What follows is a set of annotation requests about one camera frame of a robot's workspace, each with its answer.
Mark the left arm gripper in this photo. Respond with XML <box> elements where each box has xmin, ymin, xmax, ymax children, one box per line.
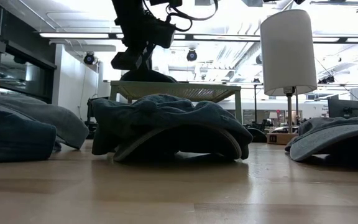
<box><xmin>126</xmin><ymin>21</ymin><xmax>176</xmax><ymax>72</ymax></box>

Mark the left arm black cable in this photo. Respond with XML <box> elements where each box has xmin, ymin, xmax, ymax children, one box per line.
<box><xmin>143</xmin><ymin>0</ymin><xmax>219</xmax><ymax>32</ymax></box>

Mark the long ceiling light strip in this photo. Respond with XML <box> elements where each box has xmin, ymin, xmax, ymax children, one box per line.
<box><xmin>39</xmin><ymin>32</ymin><xmax>124</xmax><ymax>39</ymax></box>

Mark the navy blue baseball cap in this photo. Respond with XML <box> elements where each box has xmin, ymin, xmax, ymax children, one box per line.
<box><xmin>0</xmin><ymin>104</ymin><xmax>62</xmax><ymax>164</ymax></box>

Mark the black computer monitor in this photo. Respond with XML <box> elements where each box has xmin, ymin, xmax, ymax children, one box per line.
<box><xmin>327</xmin><ymin>98</ymin><xmax>358</xmax><ymax>119</ymax></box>

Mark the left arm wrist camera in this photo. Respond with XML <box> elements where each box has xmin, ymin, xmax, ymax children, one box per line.
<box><xmin>110</xmin><ymin>50</ymin><xmax>143</xmax><ymax>71</ymax></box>

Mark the slate grey baseball cap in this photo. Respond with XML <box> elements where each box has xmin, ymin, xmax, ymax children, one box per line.
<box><xmin>112</xmin><ymin>124</ymin><xmax>243</xmax><ymax>163</ymax></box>

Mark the white shade table lamp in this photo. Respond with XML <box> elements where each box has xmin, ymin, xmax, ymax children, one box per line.
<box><xmin>259</xmin><ymin>8</ymin><xmax>318</xmax><ymax>146</ymax></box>

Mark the green perforated metal shelf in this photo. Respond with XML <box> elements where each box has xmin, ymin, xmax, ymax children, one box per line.
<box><xmin>109</xmin><ymin>80</ymin><xmax>243</xmax><ymax>125</ymax></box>

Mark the dark framed glass window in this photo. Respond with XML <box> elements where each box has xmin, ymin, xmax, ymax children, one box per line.
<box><xmin>0</xmin><ymin>0</ymin><xmax>58</xmax><ymax>104</ymax></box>

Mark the dark charcoal baseball cap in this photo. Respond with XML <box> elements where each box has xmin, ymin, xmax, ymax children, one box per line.
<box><xmin>91</xmin><ymin>93</ymin><xmax>254</xmax><ymax>161</ymax></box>

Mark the light grey baseball cap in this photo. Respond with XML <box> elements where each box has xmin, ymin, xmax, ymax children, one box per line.
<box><xmin>0</xmin><ymin>94</ymin><xmax>90</xmax><ymax>151</ymax></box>
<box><xmin>284</xmin><ymin>116</ymin><xmax>358</xmax><ymax>162</ymax></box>

